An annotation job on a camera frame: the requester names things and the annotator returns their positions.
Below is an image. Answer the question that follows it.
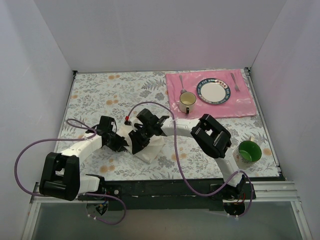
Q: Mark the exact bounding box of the green inside floral mug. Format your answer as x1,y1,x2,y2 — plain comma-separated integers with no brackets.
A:
232,138,262,170

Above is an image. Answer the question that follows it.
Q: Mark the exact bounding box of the white cloth napkin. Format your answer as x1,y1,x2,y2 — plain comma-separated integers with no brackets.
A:
117,124,165,164

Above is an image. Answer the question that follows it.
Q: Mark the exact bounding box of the silver fork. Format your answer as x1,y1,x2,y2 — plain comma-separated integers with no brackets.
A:
230,72,240,92

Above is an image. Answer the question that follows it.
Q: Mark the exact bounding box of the floral patterned table mat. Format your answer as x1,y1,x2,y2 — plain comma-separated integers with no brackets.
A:
65,71,280,181

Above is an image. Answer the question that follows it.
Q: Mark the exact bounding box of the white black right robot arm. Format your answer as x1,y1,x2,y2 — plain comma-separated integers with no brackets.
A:
128,108,245,199

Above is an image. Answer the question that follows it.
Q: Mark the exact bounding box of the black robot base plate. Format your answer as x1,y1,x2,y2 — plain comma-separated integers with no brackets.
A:
77,178,257,211

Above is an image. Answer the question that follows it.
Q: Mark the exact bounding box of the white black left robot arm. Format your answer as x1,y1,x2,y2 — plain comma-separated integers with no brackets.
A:
39,116,128,201

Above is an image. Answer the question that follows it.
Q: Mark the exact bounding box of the silver spoon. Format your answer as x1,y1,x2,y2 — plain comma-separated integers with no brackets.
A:
179,75,187,94

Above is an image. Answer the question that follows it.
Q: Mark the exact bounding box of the white plate blue rim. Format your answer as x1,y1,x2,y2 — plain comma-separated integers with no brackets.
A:
196,78,231,105

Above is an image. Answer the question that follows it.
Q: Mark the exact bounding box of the cream enamel mug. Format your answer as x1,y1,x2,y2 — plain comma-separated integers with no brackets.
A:
178,91,197,115

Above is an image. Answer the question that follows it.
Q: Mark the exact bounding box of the pink placemat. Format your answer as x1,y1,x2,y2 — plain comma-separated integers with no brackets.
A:
165,69,257,119

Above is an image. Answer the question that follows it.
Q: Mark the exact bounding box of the aluminium frame rail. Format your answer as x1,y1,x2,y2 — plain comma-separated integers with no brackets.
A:
29,181,301,204

